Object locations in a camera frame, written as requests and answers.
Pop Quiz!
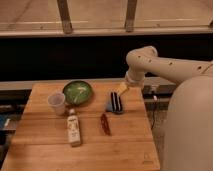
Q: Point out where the white ceramic cup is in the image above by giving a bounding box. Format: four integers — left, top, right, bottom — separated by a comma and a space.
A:
47, 92, 65, 116

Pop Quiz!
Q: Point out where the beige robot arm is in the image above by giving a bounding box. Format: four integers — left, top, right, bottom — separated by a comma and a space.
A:
125, 46, 213, 171

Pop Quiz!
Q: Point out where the green ceramic bowl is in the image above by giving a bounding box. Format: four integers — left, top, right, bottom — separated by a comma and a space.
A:
63, 80, 93, 105

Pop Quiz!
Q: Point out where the white plastic bottle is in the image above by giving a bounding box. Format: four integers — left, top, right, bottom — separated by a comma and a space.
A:
67, 109, 81, 147

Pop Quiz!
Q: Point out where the black cable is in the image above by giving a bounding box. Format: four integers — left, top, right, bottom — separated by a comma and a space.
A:
150, 93, 158, 131

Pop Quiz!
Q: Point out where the right wooden post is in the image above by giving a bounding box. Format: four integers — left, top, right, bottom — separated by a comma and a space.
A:
124, 0, 137, 32

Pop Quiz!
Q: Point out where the wooden post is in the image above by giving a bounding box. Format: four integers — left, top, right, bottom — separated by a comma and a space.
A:
124, 0, 137, 32
57, 0, 72, 34

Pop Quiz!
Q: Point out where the left wooden post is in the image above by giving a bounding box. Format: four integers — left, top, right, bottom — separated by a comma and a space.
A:
57, 0, 72, 34

